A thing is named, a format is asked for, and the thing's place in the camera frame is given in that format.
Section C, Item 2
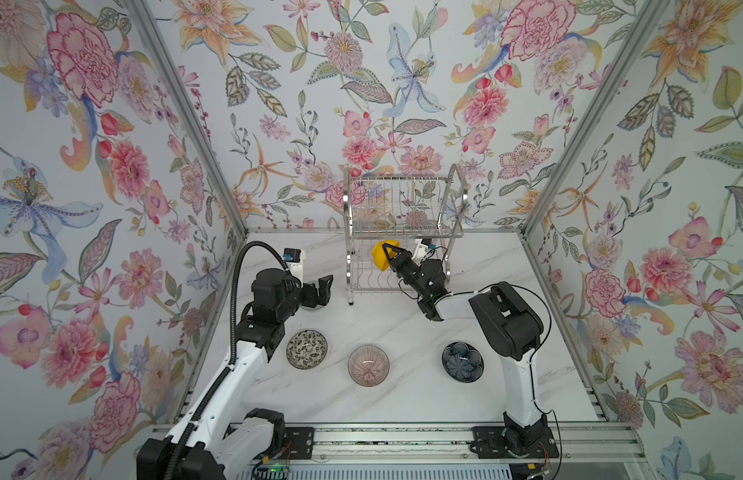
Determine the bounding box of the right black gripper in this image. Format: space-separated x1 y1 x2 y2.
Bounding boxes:
385 243 431 302

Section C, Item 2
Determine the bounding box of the steel two-tier dish rack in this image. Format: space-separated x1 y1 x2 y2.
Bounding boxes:
340 165 469 304

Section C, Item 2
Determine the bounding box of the dark blue patterned bowl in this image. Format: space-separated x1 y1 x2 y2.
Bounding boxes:
441 342 485 383

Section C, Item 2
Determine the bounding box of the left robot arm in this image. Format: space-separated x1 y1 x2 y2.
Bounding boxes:
136 268 333 479

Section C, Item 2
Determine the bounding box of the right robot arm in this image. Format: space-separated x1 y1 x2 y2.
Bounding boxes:
381 242 561 460

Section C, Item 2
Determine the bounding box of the green glass bowl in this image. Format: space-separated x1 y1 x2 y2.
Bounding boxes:
302 298 327 310

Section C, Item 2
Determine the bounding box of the black white speckled bowl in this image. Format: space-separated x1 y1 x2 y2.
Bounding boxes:
285 330 328 370

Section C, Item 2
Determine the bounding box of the pink glass bowl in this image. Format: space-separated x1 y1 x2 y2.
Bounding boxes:
347 345 391 388

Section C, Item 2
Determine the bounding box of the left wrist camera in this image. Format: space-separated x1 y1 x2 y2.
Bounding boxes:
283 248 304 282

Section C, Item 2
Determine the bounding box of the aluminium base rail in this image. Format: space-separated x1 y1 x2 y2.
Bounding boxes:
282 421 647 465

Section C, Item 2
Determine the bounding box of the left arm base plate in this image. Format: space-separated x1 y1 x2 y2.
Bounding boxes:
267 427 315 461

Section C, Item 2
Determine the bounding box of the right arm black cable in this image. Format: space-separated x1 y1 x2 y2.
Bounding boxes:
430 244 565 480

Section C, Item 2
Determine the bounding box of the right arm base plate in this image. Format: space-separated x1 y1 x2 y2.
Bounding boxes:
469 425 561 461

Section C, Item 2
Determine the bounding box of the black corrugated cable hose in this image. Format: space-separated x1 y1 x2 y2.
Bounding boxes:
160 241 288 480

